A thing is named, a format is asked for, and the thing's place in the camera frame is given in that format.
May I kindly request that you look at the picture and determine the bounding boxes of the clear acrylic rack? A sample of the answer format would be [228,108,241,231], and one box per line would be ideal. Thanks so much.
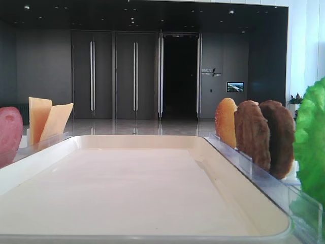
[13,129,71,163]
[205,134,324,243]

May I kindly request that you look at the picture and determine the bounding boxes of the left clear acrylic rack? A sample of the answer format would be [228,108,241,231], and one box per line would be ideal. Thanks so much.
[13,129,71,163]

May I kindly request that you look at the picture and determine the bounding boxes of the left dark double door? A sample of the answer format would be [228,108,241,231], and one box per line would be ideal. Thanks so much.
[72,32,113,119]

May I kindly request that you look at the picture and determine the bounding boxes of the front brown meat patty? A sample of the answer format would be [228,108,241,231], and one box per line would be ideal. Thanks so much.
[234,100,271,172]

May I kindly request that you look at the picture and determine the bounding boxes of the green lettuce leaf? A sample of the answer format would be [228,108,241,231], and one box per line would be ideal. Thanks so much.
[290,77,325,229]

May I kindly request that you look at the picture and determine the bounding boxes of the rear dark meat patty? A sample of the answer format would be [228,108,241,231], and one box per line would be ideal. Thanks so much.
[259,100,295,179]

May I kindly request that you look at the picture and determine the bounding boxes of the wall mounted small screen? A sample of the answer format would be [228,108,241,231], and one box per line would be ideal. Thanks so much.
[227,82,244,93]

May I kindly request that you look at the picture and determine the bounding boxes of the right clear acrylic rack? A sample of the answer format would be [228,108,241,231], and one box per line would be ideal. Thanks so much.
[205,134,324,243]

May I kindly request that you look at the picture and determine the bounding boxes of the middle dark double door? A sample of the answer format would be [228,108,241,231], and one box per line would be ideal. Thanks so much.
[116,33,155,119]

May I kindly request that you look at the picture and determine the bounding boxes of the potted green plant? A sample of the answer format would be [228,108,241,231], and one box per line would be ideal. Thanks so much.
[289,93,303,105]

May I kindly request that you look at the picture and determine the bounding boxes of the front yellow cheese slice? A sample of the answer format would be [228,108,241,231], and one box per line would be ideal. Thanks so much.
[40,103,74,142]

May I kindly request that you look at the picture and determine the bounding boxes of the cream rectangular plastic tray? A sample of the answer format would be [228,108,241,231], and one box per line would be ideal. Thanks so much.
[1,136,292,243]

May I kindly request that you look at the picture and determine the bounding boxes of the yellow cheese slice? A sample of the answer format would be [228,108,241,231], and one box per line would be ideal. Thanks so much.
[40,103,74,142]
[28,97,52,145]

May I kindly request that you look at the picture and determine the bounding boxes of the rear yellow cheese slice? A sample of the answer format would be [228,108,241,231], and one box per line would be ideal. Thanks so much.
[28,97,52,145]

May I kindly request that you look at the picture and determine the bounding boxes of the dark double door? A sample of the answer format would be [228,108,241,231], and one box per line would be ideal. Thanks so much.
[116,33,155,119]
[72,32,113,119]

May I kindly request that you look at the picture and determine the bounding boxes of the upright golden bun slice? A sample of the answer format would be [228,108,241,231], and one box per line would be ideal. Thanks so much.
[215,98,237,148]

